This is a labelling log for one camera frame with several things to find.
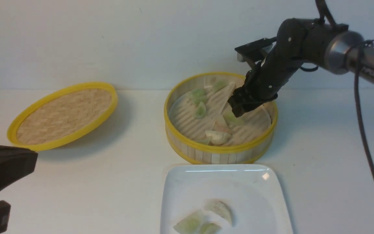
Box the yellow woven steamer lid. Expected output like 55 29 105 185
6 82 118 151

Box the white square plate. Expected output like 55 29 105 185
160 164 294 234

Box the black right camera cable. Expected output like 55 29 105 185
299 0 374 234

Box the yellow bamboo steamer basket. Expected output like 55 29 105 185
164 72 279 164

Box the green dumpling back top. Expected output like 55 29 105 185
212 80 230 92

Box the small green dumpling middle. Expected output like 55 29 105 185
193 102 207 119

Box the pink shrimp dumpling centre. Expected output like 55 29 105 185
213 115 232 134

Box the white dumpling on plate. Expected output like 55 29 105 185
204 200 233 226

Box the white dumpling front steamer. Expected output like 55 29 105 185
205 130 231 145

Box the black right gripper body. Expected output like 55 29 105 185
228 70 278 118

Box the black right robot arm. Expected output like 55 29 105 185
228 18 374 117

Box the pale green dumpling plate bottom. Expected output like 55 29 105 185
198 223 222 234

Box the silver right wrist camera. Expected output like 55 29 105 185
234 37 277 67

